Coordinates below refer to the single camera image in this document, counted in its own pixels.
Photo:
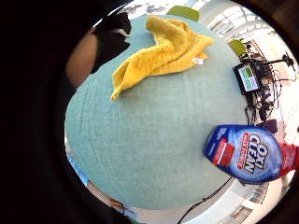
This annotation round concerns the yellow cloth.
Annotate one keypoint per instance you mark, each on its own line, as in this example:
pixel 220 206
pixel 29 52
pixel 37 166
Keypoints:
pixel 168 51

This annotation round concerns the green chair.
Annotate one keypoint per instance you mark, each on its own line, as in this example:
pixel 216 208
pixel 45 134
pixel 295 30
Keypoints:
pixel 184 12
pixel 238 47

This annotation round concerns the small monitor screen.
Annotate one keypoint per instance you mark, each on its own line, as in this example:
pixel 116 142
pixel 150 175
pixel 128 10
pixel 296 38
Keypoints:
pixel 248 78

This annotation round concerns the blue detergent bottle red cap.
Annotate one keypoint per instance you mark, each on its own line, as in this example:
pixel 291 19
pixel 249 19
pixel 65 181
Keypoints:
pixel 249 154

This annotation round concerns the black camera stand rig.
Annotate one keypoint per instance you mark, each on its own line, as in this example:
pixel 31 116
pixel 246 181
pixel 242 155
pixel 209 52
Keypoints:
pixel 264 93

